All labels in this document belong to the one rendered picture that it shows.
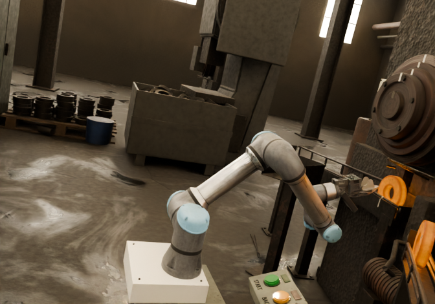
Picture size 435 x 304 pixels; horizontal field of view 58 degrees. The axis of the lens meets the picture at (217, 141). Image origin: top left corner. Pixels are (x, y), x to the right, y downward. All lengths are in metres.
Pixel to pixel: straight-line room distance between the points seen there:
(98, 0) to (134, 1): 0.95
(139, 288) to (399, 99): 1.24
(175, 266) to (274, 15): 3.31
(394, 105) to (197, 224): 0.96
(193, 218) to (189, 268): 0.19
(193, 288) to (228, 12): 3.14
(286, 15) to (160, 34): 7.44
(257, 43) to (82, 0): 7.97
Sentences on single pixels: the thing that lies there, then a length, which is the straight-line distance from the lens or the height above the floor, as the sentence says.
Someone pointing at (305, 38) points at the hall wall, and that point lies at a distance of 12.45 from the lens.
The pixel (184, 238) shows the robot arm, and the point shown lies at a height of 0.52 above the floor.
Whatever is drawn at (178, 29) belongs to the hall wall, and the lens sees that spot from 11.56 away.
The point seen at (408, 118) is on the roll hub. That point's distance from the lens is 1.73.
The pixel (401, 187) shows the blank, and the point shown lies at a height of 0.79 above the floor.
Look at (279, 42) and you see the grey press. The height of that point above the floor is 1.49.
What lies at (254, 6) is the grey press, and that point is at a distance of 4.25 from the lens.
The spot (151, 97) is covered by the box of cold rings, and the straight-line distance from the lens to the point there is 3.85.
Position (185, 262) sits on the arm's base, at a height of 0.43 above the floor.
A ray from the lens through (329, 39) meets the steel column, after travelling 8.76.
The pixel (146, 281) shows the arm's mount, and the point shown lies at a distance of 1.44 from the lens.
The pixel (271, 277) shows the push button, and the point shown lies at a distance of 1.12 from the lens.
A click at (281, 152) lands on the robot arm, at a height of 0.87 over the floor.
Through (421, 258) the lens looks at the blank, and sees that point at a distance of 1.41.
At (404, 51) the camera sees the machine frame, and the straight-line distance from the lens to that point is 2.28.
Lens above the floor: 1.13
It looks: 11 degrees down
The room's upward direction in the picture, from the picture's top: 12 degrees clockwise
